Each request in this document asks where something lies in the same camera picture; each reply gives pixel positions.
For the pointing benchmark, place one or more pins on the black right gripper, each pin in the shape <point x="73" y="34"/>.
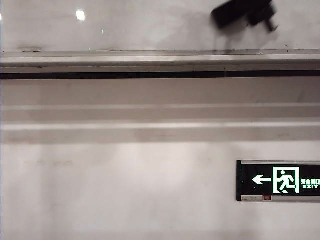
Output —
<point x="261" y="11"/>

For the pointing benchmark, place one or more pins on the aluminium whiteboard marker tray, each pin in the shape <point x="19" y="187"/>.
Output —
<point x="160" y="65"/>

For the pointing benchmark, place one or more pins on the white whiteboard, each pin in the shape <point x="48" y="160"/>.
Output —
<point x="125" y="27"/>

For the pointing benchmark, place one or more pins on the green illuminated exit sign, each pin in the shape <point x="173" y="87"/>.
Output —
<point x="280" y="181"/>

